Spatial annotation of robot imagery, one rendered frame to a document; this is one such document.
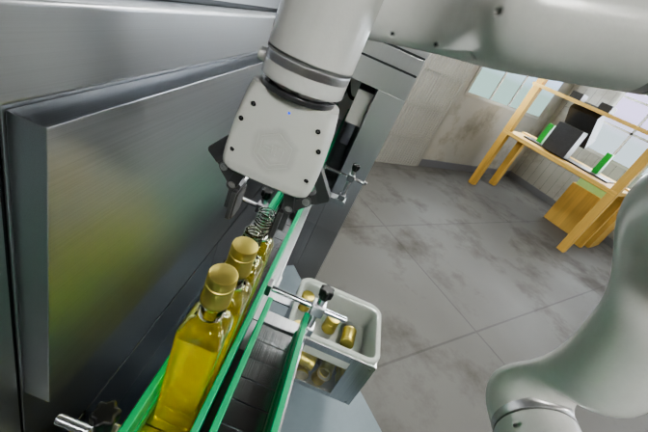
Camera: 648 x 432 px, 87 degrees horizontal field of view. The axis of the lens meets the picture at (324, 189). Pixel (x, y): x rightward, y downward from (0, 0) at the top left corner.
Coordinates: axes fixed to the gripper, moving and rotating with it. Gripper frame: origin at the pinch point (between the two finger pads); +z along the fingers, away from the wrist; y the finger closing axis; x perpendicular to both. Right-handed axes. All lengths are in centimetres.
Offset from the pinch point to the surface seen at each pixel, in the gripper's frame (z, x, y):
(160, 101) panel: -9.4, -2.8, -12.1
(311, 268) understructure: 89, 99, 20
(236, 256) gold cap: 6.4, -1.7, -0.2
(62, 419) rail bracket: 25.6, -15.7, -10.4
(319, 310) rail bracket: 25.2, 14.0, 15.4
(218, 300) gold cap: 7.9, -7.4, 0.4
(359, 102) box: 7, 109, 8
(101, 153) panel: -6.3, -10.3, -12.2
